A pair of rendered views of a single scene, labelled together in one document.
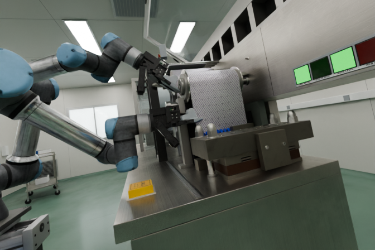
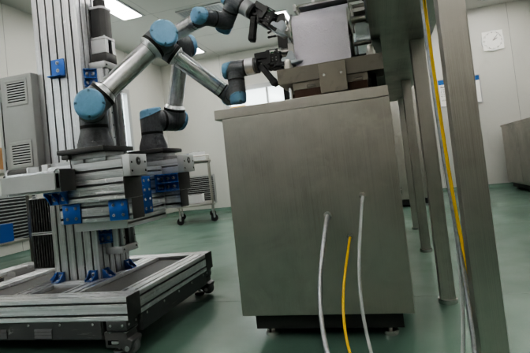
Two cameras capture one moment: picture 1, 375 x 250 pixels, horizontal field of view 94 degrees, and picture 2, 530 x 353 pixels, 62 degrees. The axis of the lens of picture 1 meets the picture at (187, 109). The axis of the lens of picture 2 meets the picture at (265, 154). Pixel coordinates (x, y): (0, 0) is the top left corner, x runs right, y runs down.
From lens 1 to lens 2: 1.37 m
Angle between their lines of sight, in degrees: 32
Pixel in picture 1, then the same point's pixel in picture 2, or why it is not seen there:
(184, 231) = (251, 120)
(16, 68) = (170, 29)
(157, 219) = (235, 111)
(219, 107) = (320, 49)
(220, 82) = (324, 23)
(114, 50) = (230, 5)
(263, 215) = (305, 118)
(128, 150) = (236, 87)
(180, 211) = (248, 108)
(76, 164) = not seen: hidden behind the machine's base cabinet
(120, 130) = (231, 71)
